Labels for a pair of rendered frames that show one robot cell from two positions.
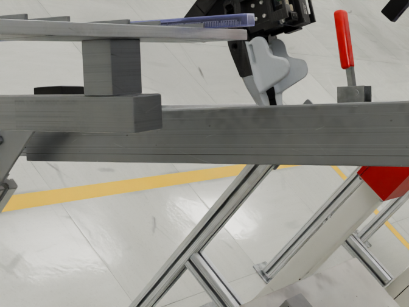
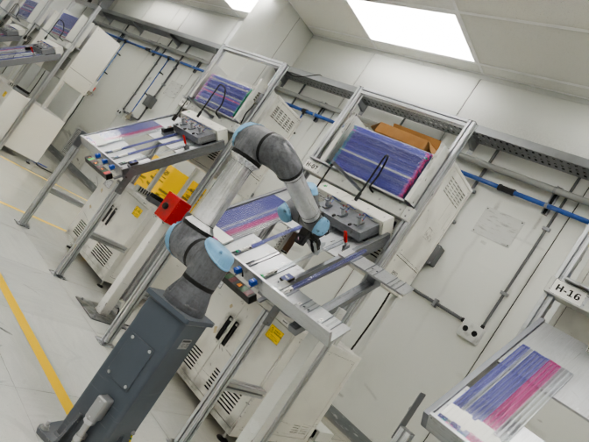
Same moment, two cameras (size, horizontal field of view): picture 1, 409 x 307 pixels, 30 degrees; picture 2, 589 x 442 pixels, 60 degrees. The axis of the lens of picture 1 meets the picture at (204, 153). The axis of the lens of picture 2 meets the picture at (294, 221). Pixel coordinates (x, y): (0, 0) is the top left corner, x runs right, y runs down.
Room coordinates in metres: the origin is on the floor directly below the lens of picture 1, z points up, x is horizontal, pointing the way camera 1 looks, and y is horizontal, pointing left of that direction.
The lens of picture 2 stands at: (0.34, 2.20, 0.91)
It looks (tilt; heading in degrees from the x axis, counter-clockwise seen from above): 3 degrees up; 287
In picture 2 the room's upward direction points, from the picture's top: 34 degrees clockwise
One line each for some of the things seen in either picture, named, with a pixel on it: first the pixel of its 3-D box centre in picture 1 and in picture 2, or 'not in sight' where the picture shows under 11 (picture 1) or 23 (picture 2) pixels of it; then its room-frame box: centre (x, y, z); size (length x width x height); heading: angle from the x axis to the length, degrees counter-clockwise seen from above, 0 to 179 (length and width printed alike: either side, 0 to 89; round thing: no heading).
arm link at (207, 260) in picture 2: not in sight; (210, 261); (0.97, 0.64, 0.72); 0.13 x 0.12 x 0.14; 162
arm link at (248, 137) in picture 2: not in sight; (223, 193); (1.09, 0.60, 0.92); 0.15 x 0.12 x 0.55; 162
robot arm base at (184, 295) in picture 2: not in sight; (191, 293); (0.97, 0.64, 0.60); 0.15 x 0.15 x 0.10
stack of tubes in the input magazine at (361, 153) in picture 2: not in sight; (381, 163); (0.91, -0.37, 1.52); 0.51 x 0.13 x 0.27; 156
